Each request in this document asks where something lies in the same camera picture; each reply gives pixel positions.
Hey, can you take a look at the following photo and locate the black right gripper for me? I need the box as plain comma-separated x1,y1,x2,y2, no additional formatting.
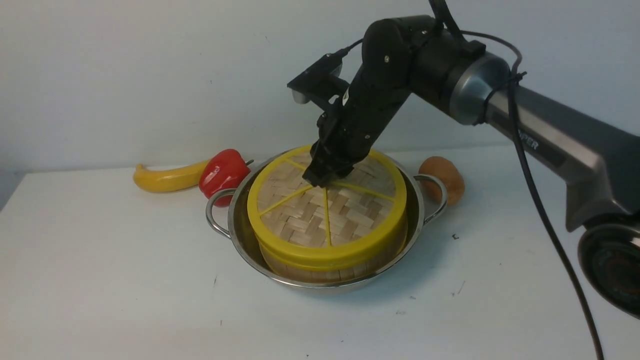
302,75,410,188

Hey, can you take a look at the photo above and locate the yellow-rimmed bamboo steamer lid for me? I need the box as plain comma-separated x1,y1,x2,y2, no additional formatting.
246,146,408,271

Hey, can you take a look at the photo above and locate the yellow-rimmed bamboo steamer basket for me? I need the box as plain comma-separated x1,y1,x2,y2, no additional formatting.
259,234,407,283

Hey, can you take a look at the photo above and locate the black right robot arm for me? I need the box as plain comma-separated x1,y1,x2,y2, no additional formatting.
287,14,640,317

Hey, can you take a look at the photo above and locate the stainless steel pot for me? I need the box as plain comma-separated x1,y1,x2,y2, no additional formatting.
205,148,448,295

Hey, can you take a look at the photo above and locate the red bell pepper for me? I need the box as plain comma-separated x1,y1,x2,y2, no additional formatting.
198,148,253,199

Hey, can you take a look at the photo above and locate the brown potato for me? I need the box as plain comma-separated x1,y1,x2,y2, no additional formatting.
418,156,466,207

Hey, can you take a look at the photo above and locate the yellow banana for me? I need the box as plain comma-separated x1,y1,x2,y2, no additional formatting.
132,160,209,194

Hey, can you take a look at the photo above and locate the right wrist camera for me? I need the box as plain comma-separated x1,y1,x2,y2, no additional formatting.
286,50,350,112

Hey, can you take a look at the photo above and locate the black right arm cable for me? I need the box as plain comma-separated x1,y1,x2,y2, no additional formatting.
330,0,605,360

